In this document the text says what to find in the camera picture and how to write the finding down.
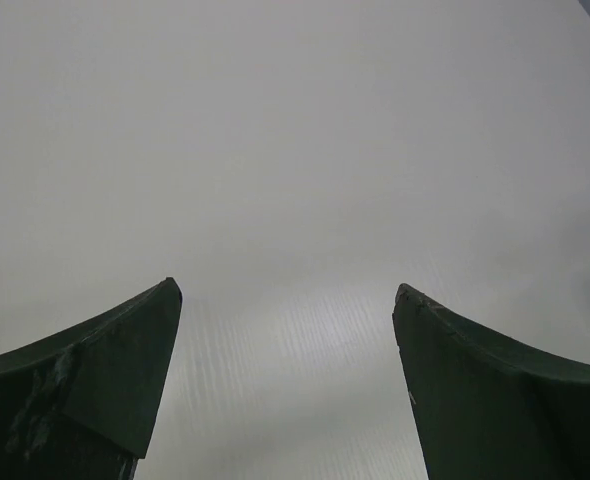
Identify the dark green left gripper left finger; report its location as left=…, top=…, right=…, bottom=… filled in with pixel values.
left=0, top=277, right=182, bottom=479

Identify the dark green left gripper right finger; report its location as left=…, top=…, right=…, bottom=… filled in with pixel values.
left=392, top=284, right=590, bottom=479

